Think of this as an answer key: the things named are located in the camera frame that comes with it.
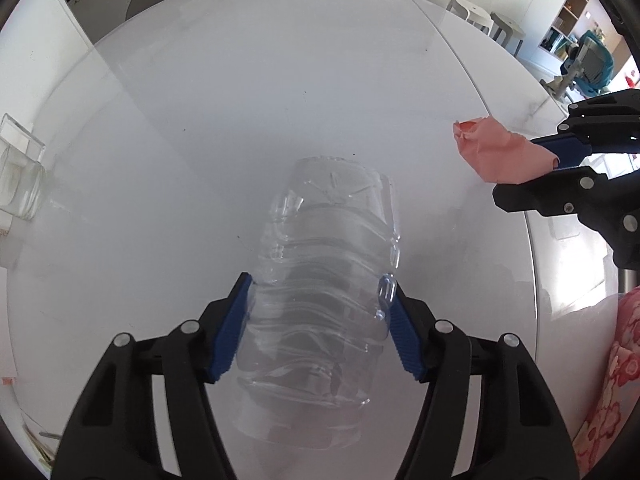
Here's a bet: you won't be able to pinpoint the pink floral garment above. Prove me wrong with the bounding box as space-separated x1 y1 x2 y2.
570 285 640 480

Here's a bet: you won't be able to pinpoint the white stool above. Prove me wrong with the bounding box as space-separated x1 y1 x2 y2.
490 11 526 56
447 0 493 36

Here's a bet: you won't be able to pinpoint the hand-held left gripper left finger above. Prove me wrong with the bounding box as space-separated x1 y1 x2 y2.
52 272 253 480

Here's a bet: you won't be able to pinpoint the teal high chair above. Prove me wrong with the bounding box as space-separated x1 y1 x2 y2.
540 30 616 101

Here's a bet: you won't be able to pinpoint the pink cloth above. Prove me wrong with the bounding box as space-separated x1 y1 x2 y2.
452 116 560 185

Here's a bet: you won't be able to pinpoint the clear plastic bottle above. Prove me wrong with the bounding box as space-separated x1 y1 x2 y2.
235 156 403 448

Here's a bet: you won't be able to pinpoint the white open shelf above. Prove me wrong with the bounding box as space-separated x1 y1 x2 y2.
537 0 593 68

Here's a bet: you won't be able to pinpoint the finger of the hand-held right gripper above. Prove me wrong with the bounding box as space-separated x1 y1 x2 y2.
532 89 640 171
492 165 640 271

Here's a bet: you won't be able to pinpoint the clear glass container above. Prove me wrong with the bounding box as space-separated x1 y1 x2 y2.
0 112 48 220

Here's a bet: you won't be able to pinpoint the yellowish paper sheets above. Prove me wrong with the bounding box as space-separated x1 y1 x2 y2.
20 422 61 471

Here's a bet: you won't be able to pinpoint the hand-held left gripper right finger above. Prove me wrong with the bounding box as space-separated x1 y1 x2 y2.
382 275 581 480

